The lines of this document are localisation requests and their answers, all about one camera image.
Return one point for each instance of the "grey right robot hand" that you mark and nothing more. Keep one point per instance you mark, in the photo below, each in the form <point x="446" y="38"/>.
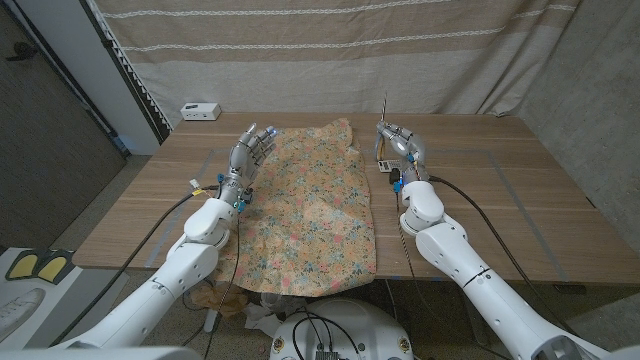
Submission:
<point x="410" y="150"/>

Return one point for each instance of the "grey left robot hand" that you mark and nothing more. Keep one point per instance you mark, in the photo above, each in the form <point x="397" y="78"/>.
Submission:
<point x="242" y="162"/>

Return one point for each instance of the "floral orange fabric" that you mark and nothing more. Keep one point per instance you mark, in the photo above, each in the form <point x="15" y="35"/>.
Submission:
<point x="310" y="210"/>

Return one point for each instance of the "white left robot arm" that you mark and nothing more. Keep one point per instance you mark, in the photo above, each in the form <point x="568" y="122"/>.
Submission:
<point x="160" y="285"/>

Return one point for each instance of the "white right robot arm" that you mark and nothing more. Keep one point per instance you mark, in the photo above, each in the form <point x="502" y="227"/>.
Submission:
<point x="480" y="285"/>

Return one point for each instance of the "small white calculator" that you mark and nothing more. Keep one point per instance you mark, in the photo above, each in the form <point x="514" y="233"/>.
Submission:
<point x="387" y="166"/>

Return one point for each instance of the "crumpled brown paper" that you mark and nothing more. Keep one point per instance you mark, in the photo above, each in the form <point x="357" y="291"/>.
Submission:
<point x="220" y="299"/>

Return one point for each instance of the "crumpled white paper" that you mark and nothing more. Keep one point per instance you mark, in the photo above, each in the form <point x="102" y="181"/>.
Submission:
<point x="262" y="320"/>

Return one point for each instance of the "white power strip box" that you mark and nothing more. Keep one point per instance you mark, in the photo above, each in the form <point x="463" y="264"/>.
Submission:
<point x="200" y="111"/>

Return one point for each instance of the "beige striped curtain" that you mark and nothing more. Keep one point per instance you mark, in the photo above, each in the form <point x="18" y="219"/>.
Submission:
<point x="325" y="65"/>

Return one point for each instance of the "grey table leg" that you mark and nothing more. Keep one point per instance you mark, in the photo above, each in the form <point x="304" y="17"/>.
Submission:
<point x="212" y="320"/>

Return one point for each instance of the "white robot torso base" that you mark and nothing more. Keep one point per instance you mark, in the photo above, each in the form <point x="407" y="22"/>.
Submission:
<point x="370" y="325"/>

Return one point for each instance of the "dark wooden door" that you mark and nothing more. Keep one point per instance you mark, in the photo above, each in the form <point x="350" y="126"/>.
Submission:
<point x="50" y="150"/>

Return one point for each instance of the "black torso connector block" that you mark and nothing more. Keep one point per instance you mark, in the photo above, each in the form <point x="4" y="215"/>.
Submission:
<point x="327" y="356"/>

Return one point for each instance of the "white grey floor platform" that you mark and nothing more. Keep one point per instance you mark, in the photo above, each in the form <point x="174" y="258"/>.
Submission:
<point x="75" y="300"/>

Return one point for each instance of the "yellow black foot pedal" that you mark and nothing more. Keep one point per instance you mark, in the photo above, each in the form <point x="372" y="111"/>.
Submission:
<point x="22" y="266"/>
<point x="52" y="269"/>

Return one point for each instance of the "white sneaker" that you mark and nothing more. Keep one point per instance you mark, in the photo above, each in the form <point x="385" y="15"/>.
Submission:
<point x="17" y="310"/>

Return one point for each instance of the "black metal frame post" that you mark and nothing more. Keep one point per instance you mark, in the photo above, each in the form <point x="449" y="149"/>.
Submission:
<point x="142" y="100"/>

